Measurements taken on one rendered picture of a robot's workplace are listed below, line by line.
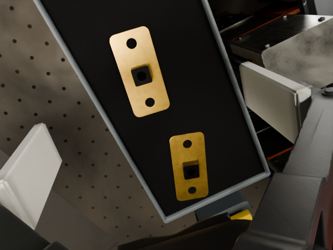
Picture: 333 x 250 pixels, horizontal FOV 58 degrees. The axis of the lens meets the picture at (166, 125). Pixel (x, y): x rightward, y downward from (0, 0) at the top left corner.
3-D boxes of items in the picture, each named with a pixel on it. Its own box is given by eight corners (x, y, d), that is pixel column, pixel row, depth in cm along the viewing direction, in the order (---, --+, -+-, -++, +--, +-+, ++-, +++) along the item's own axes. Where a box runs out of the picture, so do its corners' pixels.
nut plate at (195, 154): (208, 194, 36) (210, 200, 35) (176, 200, 35) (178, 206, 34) (202, 130, 33) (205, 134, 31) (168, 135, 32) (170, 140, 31)
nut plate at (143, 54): (170, 106, 31) (172, 110, 30) (135, 117, 31) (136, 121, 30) (146, 24, 28) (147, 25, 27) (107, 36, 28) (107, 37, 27)
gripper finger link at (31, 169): (34, 234, 14) (18, 238, 14) (63, 161, 20) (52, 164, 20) (4, 180, 13) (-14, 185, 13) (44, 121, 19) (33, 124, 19)
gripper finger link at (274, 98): (295, 92, 13) (311, 87, 13) (238, 63, 19) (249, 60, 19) (301, 152, 14) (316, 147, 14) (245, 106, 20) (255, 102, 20)
